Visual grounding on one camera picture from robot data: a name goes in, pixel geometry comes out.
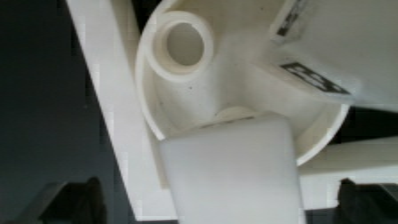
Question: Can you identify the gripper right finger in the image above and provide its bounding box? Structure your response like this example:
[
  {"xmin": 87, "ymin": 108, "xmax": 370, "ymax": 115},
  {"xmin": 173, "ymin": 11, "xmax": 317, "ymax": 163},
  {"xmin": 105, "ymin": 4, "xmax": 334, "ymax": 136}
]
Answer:
[{"xmin": 338, "ymin": 178, "xmax": 398, "ymax": 224}]

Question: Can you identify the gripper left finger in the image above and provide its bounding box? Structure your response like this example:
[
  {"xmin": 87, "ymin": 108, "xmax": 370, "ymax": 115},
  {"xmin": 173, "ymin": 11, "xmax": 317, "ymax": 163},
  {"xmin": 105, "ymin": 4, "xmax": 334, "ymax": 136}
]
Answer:
[{"xmin": 16, "ymin": 177, "xmax": 107, "ymax": 224}]

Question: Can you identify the white stool leg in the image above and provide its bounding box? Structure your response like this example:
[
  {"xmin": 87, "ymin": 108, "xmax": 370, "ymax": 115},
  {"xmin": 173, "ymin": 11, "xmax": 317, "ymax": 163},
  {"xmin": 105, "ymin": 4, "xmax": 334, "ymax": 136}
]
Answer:
[
  {"xmin": 265, "ymin": 0, "xmax": 398, "ymax": 113},
  {"xmin": 160, "ymin": 107, "xmax": 306, "ymax": 224}
]

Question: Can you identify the white round stool seat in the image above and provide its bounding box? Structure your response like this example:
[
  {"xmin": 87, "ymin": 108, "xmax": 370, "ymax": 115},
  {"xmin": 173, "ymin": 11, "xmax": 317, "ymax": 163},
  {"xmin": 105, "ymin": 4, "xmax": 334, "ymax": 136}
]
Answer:
[{"xmin": 137, "ymin": 0, "xmax": 349, "ymax": 163}]

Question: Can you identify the white U-shaped fence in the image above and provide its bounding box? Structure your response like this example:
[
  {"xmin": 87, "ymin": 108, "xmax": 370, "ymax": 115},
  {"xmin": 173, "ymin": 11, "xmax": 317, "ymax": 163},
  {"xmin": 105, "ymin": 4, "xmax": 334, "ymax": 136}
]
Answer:
[{"xmin": 66, "ymin": 0, "xmax": 398, "ymax": 224}]

